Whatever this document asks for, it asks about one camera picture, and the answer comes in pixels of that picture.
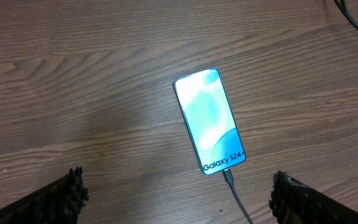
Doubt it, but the blue Samsung Galaxy smartphone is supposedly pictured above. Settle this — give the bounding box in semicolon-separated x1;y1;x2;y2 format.
173;68;247;175

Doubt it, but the black USB charging cable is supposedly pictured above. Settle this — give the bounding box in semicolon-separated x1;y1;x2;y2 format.
222;0;358;224

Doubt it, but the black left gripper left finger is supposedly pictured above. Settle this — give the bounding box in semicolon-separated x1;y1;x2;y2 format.
0;167;89;224

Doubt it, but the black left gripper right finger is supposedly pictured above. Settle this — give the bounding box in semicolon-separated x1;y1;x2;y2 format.
268;171;358;224

